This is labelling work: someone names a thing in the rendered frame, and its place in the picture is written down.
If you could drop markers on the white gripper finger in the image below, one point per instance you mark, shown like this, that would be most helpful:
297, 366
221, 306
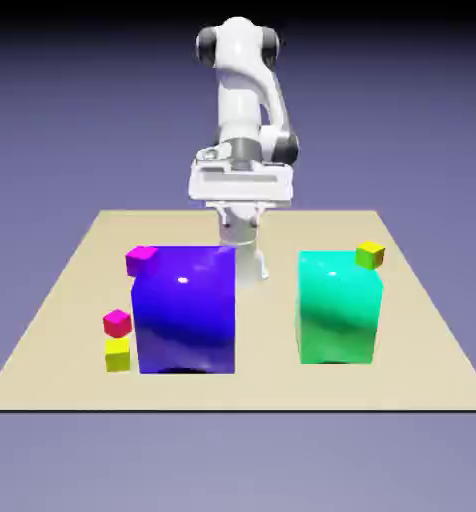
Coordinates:
223, 218
257, 216

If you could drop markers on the small yellow-green cube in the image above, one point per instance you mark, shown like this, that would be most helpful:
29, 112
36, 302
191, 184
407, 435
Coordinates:
370, 255

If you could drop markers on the small red cube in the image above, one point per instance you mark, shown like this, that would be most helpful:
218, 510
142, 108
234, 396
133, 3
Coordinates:
117, 323

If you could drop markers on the small magenta cube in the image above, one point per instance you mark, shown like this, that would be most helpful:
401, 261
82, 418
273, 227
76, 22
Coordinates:
140, 260

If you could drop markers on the large green box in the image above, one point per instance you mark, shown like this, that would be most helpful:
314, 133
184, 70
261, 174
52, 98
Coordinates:
338, 308

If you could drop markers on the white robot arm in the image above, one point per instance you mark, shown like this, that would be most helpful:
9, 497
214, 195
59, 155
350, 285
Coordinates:
238, 80

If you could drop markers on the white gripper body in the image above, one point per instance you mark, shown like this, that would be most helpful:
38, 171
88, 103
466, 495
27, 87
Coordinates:
242, 184

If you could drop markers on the large blue box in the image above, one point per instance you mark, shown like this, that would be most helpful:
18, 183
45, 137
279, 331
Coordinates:
184, 312

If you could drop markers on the small yellow cube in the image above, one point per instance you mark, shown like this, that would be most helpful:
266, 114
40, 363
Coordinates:
117, 355

